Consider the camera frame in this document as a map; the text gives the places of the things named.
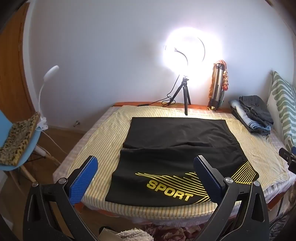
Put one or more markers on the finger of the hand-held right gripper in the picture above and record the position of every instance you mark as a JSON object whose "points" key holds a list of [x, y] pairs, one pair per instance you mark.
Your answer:
{"points": [[290, 160]]}

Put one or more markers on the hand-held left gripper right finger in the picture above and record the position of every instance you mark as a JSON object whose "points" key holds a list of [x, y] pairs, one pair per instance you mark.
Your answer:
{"points": [[208, 183]]}

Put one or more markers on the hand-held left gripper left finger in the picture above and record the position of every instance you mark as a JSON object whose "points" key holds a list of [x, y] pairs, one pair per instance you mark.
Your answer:
{"points": [[83, 183]]}

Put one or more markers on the black pants with yellow print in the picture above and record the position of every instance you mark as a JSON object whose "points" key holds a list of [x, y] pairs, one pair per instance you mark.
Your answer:
{"points": [[173, 139]]}

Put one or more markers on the yellow striped blanket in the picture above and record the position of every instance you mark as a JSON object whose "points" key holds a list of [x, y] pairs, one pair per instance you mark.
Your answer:
{"points": [[104, 143]]}

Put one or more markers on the green and white wavy pillow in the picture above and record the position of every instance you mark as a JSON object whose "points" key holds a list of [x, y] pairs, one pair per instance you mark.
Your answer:
{"points": [[284, 104]]}

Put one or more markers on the small metal door stop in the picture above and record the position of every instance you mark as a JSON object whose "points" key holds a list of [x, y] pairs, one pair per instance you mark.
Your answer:
{"points": [[76, 123]]}

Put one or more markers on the red patterned rug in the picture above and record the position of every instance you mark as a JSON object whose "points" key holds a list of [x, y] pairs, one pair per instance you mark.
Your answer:
{"points": [[171, 233]]}

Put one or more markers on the dark grey folded garment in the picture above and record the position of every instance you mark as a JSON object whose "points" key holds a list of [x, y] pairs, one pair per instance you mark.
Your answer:
{"points": [[256, 105]]}

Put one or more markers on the light blue chair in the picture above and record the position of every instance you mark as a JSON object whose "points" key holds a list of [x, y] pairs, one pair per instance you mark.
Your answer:
{"points": [[32, 143]]}

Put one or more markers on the light blue folded jeans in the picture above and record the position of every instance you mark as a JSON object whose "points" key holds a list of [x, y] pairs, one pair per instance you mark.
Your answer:
{"points": [[242, 115]]}

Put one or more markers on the beige fluffy cloth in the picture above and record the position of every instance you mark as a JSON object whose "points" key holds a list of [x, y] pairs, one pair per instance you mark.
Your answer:
{"points": [[136, 235]]}

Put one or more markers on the leopard print cloth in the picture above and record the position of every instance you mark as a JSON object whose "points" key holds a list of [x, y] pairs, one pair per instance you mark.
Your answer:
{"points": [[18, 139]]}

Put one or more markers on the black mini tripod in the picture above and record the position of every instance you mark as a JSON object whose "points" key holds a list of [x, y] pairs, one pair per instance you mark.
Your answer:
{"points": [[185, 97]]}

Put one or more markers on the white clip-on desk lamp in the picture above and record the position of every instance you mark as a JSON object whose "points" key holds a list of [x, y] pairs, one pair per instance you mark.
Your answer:
{"points": [[51, 70]]}

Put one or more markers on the wooden door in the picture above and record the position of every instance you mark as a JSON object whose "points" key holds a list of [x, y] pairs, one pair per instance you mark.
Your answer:
{"points": [[13, 69]]}

